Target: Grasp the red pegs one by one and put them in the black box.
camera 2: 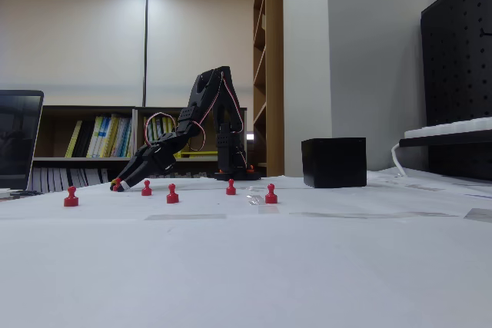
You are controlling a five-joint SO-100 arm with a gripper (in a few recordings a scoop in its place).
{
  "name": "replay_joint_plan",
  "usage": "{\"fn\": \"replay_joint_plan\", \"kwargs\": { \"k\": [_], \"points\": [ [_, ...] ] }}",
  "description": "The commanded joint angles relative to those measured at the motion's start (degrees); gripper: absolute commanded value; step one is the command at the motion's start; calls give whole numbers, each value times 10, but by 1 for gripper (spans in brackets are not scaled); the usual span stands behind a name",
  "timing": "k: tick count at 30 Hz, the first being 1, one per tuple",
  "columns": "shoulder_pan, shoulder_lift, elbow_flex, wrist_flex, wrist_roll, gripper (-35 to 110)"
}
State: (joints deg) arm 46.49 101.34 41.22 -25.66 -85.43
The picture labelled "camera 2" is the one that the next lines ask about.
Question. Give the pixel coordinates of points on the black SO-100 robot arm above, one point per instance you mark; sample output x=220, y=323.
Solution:
x=230, y=151

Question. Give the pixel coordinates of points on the black square bin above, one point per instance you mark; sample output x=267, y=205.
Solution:
x=334, y=163

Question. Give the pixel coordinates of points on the wide yellow binder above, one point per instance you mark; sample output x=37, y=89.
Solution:
x=183, y=152

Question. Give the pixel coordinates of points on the narrow yellow binder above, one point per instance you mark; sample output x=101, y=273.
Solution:
x=156, y=126
x=165, y=124
x=148, y=128
x=173, y=122

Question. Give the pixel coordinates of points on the light blue white book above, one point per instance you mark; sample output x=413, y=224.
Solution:
x=123, y=138

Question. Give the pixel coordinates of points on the white binder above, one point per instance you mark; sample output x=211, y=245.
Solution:
x=37, y=180
x=57, y=179
x=92, y=176

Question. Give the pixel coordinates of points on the flat lying yellow book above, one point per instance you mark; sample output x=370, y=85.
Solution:
x=203, y=153

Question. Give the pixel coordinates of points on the low wooden bookshelf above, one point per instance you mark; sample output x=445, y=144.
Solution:
x=88, y=108
x=161, y=108

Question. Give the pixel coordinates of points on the white yellow book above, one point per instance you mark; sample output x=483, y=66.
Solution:
x=95, y=136

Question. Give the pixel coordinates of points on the black book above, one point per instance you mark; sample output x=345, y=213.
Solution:
x=84, y=140

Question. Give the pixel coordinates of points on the slim yellow book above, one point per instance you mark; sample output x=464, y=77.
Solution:
x=74, y=139

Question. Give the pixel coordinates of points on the black laptop screen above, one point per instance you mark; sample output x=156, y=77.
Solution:
x=19, y=140

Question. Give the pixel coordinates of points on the thin black vertical pole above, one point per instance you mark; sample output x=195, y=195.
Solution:
x=146, y=36

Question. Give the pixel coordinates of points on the white paper table cover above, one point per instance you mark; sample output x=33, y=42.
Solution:
x=230, y=266

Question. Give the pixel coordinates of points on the tall wooden bookshelf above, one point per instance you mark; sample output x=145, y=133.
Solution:
x=274, y=36

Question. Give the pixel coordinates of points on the white power strip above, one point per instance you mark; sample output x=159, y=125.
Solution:
x=453, y=126

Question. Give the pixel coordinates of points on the black pegboard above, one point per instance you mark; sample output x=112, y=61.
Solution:
x=457, y=74

